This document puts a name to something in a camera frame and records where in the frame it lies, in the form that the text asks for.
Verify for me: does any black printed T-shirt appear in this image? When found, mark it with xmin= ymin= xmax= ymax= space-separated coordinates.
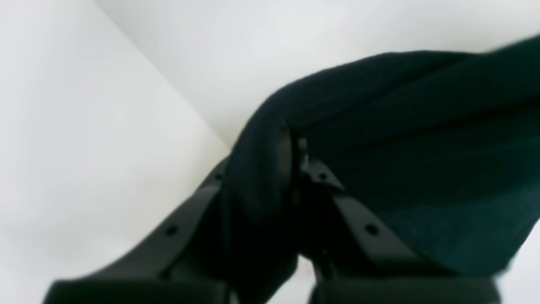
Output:
xmin=221 ymin=37 xmax=540 ymax=304

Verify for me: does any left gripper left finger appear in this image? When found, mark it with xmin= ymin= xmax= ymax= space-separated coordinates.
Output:
xmin=44 ymin=158 xmax=231 ymax=304

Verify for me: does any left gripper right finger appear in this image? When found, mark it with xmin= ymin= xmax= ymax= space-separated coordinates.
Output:
xmin=291 ymin=132 xmax=501 ymax=304

